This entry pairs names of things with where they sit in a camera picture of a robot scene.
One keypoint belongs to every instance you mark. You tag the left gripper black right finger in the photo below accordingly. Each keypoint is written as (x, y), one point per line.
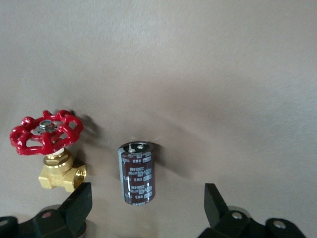
(215, 205)

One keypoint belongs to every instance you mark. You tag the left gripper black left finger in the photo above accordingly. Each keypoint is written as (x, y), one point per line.
(74, 205)

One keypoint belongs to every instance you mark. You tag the small black connector block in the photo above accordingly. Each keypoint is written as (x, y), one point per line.
(138, 178)

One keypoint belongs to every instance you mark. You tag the brass valve red handwheel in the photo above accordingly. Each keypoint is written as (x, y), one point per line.
(57, 173)

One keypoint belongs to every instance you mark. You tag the brown table cover mat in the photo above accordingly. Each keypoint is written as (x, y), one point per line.
(198, 62)

